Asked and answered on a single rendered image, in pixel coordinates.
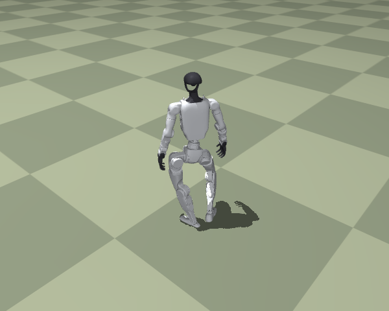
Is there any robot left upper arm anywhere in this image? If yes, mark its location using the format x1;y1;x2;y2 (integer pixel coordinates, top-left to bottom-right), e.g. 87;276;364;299
164;102;182;138

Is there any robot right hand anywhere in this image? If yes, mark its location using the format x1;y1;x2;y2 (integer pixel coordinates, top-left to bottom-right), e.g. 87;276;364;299
216;141;227;158

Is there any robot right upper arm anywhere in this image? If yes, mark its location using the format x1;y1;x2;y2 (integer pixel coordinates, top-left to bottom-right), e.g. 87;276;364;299
207;98;226;131

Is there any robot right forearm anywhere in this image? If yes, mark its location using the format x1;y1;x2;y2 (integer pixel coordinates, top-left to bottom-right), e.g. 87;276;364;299
218;127;227;145

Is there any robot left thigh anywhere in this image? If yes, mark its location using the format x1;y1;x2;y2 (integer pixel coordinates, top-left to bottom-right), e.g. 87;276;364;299
169;152;190;197

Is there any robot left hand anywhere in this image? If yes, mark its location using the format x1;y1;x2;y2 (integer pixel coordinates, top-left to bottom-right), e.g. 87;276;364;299
158;153;165;170

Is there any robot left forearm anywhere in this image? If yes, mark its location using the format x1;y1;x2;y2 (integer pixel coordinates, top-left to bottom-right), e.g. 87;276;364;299
158;129;171;156

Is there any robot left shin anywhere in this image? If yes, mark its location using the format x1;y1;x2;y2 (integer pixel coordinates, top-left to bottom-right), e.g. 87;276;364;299
176;189;197;225

